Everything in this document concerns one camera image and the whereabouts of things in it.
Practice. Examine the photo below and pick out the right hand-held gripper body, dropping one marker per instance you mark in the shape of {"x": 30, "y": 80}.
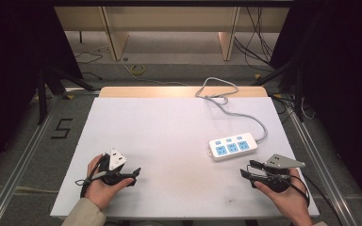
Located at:
{"x": 283, "y": 162}

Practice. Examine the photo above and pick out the person's left hand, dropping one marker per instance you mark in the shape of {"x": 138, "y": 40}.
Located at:
{"x": 99, "y": 193}

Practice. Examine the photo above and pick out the white power strip blue sockets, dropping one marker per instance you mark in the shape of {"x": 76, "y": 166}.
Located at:
{"x": 232, "y": 147}

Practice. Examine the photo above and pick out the wooden shelf frame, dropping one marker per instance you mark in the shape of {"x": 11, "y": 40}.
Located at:
{"x": 169, "y": 19}

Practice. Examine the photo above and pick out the wooden table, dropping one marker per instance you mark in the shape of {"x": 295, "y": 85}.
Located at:
{"x": 154, "y": 92}

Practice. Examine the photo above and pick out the yellow tape roll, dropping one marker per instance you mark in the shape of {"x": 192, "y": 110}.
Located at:
{"x": 132, "y": 69}

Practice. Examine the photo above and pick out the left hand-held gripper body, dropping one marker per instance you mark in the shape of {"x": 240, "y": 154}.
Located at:
{"x": 114, "y": 158}

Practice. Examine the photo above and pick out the person's right hand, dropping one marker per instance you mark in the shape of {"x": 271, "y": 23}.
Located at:
{"x": 290, "y": 201}

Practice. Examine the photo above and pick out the black metal stand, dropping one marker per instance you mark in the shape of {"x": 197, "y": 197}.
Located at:
{"x": 41, "y": 94}
{"x": 299, "y": 100}

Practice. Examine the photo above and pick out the aluminium rail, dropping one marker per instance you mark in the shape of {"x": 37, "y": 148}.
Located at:
{"x": 323, "y": 171}
{"x": 17, "y": 174}

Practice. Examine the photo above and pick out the dark curtain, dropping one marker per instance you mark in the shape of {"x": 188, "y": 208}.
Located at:
{"x": 12, "y": 62}
{"x": 342, "y": 78}

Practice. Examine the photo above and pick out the white table board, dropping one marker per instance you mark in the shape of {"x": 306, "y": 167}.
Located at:
{"x": 169, "y": 157}

